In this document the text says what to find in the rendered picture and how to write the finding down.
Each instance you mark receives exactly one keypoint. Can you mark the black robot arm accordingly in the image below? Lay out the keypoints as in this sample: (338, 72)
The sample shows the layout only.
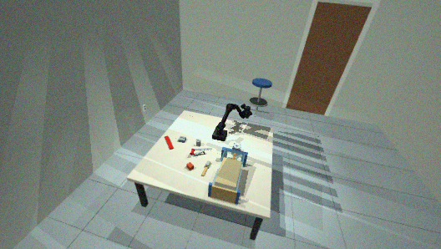
(243, 114)

